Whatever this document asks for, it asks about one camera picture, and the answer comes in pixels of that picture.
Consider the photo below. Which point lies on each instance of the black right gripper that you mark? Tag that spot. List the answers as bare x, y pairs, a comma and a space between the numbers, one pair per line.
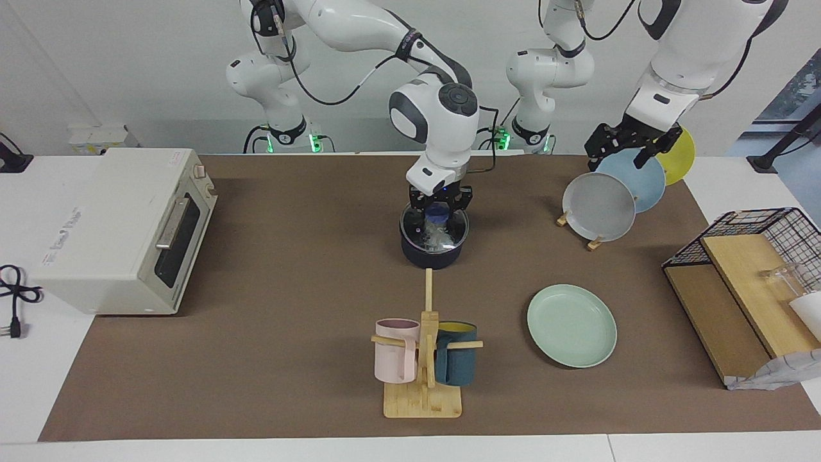
441, 197

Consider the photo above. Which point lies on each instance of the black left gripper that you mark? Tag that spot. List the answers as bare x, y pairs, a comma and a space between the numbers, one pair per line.
641, 136

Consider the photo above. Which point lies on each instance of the clear plastic bag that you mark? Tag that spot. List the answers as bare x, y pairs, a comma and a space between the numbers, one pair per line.
439, 239

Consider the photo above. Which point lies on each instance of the glass lid blue knob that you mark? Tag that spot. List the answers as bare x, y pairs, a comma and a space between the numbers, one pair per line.
410, 234

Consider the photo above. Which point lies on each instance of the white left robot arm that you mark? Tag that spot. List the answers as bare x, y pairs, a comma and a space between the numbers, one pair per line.
680, 58

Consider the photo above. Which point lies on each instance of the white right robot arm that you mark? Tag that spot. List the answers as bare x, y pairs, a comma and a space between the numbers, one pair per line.
442, 122

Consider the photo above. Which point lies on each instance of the light blue plate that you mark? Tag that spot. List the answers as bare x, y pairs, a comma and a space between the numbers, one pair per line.
648, 183

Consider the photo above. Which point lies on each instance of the grey plate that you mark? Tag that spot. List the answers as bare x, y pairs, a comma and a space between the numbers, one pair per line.
596, 208

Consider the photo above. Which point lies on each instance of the yellow plate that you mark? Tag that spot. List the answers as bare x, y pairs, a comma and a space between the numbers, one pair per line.
681, 160

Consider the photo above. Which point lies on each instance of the wooden plate rack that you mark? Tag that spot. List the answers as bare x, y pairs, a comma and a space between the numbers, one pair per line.
594, 244

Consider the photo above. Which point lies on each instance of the light green plate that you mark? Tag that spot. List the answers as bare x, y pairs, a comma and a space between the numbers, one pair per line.
571, 327

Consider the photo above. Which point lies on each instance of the dark teal mug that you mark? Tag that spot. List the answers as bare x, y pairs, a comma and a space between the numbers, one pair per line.
457, 362

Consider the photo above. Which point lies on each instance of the pink mug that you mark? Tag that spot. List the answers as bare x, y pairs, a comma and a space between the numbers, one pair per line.
392, 359

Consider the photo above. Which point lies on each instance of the black clamp stand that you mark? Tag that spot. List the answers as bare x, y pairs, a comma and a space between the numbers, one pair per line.
779, 144

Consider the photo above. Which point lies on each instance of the wooden mug tree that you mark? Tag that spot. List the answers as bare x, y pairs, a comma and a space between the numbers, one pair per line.
423, 401

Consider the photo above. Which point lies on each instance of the wooden shelf boards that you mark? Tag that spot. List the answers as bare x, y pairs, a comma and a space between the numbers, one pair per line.
718, 321

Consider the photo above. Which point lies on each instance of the clear glass cup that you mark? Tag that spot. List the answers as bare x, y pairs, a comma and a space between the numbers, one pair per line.
782, 279

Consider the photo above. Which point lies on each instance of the brown table mat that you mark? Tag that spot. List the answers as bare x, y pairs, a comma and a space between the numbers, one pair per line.
288, 359

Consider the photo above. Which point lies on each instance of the white cup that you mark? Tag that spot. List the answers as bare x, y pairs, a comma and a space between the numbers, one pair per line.
809, 314

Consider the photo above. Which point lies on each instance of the grey crumpled bag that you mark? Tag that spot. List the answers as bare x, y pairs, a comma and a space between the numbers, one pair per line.
776, 372

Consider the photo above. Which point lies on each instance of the beige toaster oven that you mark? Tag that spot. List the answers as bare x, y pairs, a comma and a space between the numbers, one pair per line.
96, 237

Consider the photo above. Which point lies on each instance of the white power strip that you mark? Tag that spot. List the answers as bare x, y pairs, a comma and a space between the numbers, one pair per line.
102, 138

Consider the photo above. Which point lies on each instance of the black desk mount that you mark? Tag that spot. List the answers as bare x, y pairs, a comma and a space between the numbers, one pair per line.
13, 162

